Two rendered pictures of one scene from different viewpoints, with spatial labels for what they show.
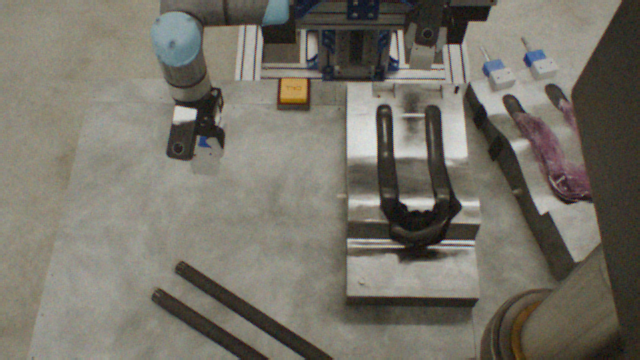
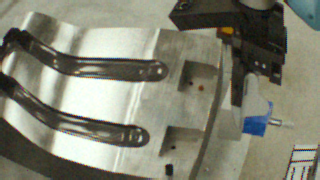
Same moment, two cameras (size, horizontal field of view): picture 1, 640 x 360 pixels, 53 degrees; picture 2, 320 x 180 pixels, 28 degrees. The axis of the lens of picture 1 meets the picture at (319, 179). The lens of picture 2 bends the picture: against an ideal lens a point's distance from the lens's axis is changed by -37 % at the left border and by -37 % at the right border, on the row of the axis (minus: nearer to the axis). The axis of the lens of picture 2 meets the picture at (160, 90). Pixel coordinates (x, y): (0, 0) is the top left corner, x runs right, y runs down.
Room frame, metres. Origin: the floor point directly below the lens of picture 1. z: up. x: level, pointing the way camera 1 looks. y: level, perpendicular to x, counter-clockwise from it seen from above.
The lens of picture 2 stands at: (1.00, -0.96, 1.73)
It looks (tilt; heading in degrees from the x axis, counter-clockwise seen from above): 46 degrees down; 101
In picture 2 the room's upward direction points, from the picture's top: 1 degrees counter-clockwise
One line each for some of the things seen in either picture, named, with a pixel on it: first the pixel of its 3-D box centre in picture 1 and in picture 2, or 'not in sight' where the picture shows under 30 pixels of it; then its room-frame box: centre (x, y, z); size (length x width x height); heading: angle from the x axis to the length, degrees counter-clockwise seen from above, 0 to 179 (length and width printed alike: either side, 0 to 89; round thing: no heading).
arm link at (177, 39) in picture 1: (179, 48); not in sight; (0.70, 0.23, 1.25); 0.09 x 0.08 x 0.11; 3
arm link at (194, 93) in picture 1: (186, 79); not in sight; (0.70, 0.23, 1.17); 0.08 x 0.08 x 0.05
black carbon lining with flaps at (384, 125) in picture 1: (415, 165); (43, 75); (0.67, -0.20, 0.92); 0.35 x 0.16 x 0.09; 179
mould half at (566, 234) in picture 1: (567, 154); not in sight; (0.73, -0.55, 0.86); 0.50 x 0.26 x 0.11; 16
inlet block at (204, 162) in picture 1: (210, 142); not in sight; (0.72, 0.23, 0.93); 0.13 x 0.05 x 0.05; 170
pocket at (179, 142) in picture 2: (429, 95); (181, 152); (0.88, -0.25, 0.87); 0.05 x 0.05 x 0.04; 89
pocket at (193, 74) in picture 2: (382, 95); (199, 88); (0.88, -0.15, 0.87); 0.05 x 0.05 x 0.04; 89
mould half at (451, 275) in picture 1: (407, 182); (40, 92); (0.66, -0.19, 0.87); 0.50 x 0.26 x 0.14; 179
